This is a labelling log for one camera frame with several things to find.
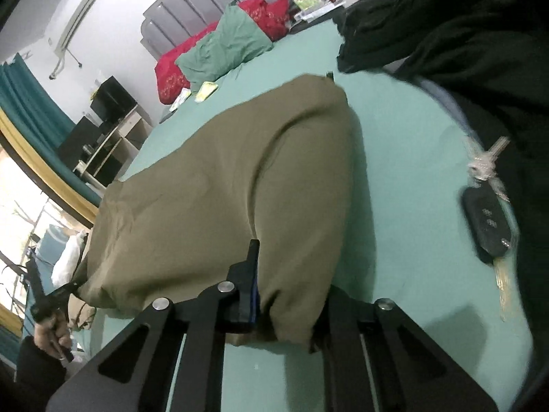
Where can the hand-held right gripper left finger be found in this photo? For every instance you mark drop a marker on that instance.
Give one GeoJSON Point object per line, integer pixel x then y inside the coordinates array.
{"type": "Point", "coordinates": [244, 304]}

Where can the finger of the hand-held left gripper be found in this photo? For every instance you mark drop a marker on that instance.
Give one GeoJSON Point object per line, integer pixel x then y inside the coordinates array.
{"type": "Point", "coordinates": [64, 292]}

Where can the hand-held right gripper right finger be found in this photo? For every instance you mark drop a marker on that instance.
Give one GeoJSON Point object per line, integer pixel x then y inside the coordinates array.
{"type": "Point", "coordinates": [343, 309]}

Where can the olive green jacket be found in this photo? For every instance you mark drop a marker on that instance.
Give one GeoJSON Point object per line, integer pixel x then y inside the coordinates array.
{"type": "Point", "coordinates": [223, 189]}

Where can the person's left forearm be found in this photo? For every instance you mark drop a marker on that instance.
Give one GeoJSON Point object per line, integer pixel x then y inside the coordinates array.
{"type": "Point", "coordinates": [36, 369]}

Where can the black clothes pile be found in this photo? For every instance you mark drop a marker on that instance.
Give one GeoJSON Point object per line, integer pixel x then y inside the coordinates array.
{"type": "Point", "coordinates": [506, 73]}

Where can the person's left hand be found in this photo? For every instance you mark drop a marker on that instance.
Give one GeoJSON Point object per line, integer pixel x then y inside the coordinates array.
{"type": "Point", "coordinates": [51, 334]}

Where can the white folded cloth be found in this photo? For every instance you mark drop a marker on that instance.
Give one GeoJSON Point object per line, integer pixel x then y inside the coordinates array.
{"type": "Point", "coordinates": [68, 261]}

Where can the light blue printed cushion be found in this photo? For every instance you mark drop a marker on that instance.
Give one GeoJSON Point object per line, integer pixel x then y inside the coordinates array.
{"type": "Point", "coordinates": [53, 240]}

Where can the window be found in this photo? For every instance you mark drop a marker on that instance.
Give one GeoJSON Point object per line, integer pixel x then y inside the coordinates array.
{"type": "Point", "coordinates": [25, 223]}

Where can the black monitor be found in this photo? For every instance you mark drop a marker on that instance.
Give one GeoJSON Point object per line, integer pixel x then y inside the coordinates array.
{"type": "Point", "coordinates": [77, 141]}

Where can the black car key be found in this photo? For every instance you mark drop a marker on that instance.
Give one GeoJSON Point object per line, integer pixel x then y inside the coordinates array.
{"type": "Point", "coordinates": [487, 223]}

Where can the light wooden desk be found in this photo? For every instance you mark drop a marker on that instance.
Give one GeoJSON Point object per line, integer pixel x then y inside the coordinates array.
{"type": "Point", "coordinates": [124, 133]}

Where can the teal curtain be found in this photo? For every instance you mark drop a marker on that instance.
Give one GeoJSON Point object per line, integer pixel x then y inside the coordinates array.
{"type": "Point", "coordinates": [38, 103]}

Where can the black computer tower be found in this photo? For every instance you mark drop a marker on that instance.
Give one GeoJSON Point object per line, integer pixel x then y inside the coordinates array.
{"type": "Point", "coordinates": [113, 98]}

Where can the silver key bunch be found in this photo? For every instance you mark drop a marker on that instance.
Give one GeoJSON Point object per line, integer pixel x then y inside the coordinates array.
{"type": "Point", "coordinates": [482, 165]}

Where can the black phone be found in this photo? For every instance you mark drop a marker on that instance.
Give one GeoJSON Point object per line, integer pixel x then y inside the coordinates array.
{"type": "Point", "coordinates": [166, 116]}

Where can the white green packet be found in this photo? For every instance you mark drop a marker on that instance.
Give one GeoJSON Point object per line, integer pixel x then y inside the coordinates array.
{"type": "Point", "coordinates": [180, 98]}

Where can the yellow green packet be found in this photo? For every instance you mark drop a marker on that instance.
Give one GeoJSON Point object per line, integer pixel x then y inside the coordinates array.
{"type": "Point", "coordinates": [206, 91]}

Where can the grey garment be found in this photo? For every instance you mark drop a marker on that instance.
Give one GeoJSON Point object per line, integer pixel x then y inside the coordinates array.
{"type": "Point", "coordinates": [446, 103]}

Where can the red embroidered pillow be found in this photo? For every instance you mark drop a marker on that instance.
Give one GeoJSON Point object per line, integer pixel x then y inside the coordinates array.
{"type": "Point", "coordinates": [171, 73]}

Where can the green pillow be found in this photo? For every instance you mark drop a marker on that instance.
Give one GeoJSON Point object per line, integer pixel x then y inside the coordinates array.
{"type": "Point", "coordinates": [223, 51]}

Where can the white air conditioner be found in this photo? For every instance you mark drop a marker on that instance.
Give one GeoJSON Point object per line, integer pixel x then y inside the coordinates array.
{"type": "Point", "coordinates": [77, 15]}

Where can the folded black garment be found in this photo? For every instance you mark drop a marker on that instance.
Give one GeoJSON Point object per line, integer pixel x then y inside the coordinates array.
{"type": "Point", "coordinates": [386, 25]}

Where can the flat dark box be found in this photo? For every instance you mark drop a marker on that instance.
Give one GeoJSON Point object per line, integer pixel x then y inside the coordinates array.
{"type": "Point", "coordinates": [317, 15]}

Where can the grey padded headboard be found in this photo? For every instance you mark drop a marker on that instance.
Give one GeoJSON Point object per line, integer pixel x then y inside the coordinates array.
{"type": "Point", "coordinates": [206, 4]}

